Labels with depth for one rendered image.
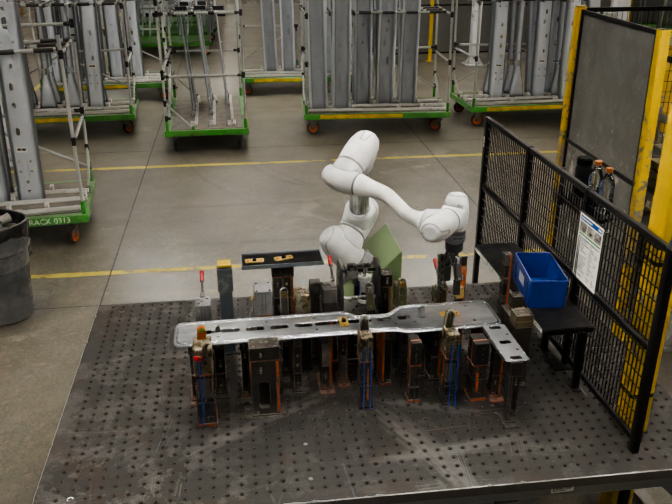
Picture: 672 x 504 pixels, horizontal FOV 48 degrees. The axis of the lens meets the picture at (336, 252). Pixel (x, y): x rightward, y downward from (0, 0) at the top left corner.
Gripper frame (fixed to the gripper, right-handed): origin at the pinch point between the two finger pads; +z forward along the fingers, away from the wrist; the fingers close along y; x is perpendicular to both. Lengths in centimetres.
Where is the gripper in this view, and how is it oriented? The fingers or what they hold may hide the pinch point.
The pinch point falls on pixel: (451, 285)
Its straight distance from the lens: 325.6
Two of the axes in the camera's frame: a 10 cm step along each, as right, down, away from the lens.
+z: 0.0, 9.1, 4.0
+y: 1.5, 4.0, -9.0
